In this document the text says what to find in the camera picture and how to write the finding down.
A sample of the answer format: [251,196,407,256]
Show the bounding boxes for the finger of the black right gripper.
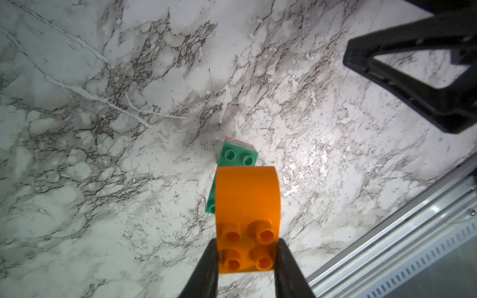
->
[343,5,477,134]

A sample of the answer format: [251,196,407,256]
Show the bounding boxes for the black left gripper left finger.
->
[179,238,219,298]

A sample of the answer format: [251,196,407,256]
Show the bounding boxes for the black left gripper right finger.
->
[274,238,315,298]

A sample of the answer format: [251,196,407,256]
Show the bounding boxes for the orange lego brick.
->
[215,166,281,274]

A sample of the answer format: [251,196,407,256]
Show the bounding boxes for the dark green lego brick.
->
[205,141,258,214]

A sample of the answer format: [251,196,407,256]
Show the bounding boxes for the red lego brick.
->
[225,137,255,150]

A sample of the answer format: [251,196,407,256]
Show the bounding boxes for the aluminium front rail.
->
[307,154,477,298]

